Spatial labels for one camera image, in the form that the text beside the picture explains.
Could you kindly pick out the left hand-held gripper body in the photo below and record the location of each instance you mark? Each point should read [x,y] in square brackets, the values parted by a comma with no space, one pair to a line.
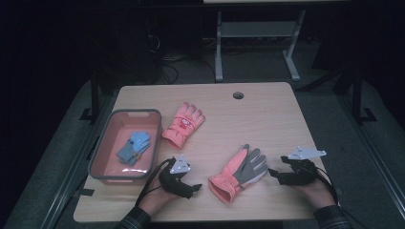
[173,183]

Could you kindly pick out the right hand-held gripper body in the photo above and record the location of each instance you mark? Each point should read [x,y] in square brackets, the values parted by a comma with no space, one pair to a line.
[302,173]

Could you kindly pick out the pink glove with grey palm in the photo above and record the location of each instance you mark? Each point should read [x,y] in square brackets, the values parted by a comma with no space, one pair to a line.
[237,176]

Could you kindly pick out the small blue glove with dots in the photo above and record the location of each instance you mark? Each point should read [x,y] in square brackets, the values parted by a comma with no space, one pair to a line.
[140,140]

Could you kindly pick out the pink plastic bin grey rim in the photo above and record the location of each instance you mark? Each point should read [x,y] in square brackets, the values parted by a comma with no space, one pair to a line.
[127,148]

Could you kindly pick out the person's left hand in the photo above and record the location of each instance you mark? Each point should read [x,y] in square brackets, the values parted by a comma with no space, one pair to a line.
[156,198]

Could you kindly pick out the person's right hand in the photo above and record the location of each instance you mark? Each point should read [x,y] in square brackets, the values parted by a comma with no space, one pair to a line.
[315,194]

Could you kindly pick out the pink glove with red print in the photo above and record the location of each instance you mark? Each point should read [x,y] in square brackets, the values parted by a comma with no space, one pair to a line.
[183,125]

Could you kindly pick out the black metal stand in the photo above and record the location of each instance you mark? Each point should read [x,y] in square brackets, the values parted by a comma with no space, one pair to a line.
[358,95]
[94,95]

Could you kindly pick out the grey metal rail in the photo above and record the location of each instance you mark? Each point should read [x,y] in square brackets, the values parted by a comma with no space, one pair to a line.
[74,165]
[372,156]

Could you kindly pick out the white metal desk frame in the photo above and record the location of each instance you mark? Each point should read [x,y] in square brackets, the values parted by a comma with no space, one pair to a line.
[258,30]

